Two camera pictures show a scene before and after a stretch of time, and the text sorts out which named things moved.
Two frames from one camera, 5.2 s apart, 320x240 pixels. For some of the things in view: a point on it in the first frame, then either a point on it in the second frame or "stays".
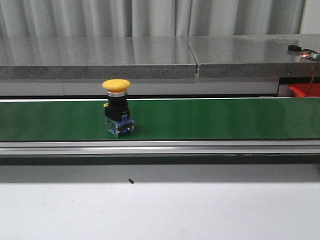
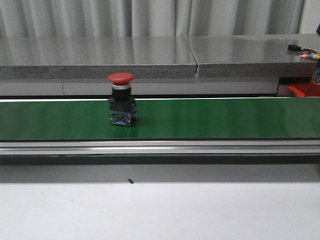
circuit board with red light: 310,54 stays
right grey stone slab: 254,56 stays
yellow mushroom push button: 118,120 -> 316,69
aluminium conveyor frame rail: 161,147 stays
